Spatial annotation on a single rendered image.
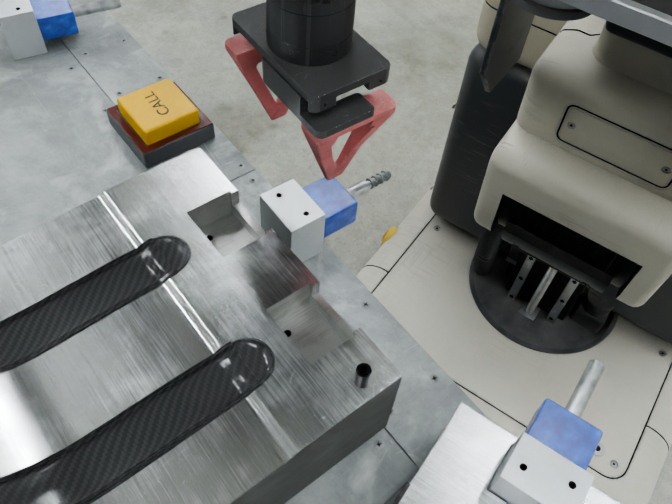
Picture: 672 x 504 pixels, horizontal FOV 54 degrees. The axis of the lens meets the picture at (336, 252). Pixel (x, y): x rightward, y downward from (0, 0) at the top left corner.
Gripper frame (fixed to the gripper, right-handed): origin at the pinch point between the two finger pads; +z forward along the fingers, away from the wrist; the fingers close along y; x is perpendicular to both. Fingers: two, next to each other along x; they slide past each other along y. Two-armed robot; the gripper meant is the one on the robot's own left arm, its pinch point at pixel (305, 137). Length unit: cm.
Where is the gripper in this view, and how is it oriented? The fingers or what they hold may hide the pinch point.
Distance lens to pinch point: 52.3
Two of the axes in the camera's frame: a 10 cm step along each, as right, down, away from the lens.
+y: 5.8, 6.8, -4.4
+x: 8.1, -4.4, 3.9
